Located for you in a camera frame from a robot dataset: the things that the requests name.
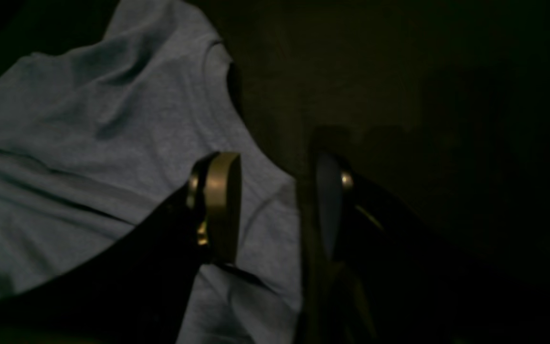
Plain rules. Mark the black table cloth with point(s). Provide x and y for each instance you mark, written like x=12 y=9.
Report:
x=446 y=104

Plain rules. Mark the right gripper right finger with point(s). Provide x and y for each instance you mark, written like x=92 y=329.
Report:
x=395 y=281

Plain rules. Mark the blue-grey t-shirt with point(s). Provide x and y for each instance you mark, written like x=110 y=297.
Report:
x=93 y=140

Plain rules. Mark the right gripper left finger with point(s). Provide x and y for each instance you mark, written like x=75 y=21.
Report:
x=136 y=291

